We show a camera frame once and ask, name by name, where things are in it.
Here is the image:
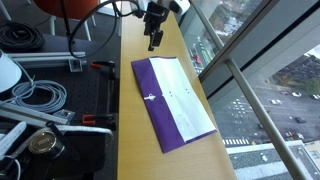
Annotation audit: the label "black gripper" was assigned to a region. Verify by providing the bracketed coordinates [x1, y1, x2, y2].
[143, 0, 171, 52]

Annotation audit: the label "purple cloth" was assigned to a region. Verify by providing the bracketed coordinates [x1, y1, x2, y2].
[130, 56, 218, 154]

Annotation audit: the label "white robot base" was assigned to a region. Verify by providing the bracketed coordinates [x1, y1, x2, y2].
[0, 49, 23, 94]

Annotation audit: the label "white paper sheet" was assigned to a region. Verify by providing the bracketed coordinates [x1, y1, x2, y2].
[148, 57, 217, 143]

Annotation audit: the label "orange chair white legs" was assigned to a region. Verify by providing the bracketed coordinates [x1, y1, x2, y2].
[33, 0, 99, 42]

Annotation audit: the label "black tripod pole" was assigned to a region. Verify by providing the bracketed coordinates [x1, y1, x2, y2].
[59, 0, 76, 45]

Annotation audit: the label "grey metal handrail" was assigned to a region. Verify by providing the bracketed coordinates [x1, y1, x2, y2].
[189, 0, 309, 180]

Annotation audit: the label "long aluminium extrusion bar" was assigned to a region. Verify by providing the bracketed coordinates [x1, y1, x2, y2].
[0, 101, 70, 126]

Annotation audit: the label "black bar clamp orange handles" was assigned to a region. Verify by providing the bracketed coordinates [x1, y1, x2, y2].
[81, 59, 118, 132]

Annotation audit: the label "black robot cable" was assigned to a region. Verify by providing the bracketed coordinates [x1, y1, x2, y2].
[67, 0, 145, 60]

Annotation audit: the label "grey window frame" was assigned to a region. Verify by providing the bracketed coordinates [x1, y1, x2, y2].
[199, 0, 320, 108]

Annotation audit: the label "aluminium extrusion with corner bracket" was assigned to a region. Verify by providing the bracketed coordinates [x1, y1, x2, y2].
[6, 51, 88, 73]

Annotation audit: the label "small metal bracket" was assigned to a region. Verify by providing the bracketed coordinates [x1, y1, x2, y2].
[53, 108, 76, 123]

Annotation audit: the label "grey cable coil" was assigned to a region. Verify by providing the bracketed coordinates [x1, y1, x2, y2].
[9, 59, 68, 114]

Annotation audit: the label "black cable coil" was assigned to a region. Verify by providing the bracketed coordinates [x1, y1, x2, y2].
[0, 21, 46, 53]

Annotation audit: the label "black camera lens gold ring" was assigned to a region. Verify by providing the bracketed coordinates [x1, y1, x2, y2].
[28, 129, 68, 162]

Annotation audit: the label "white strap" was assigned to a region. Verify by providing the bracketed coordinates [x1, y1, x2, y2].
[0, 121, 28, 158]

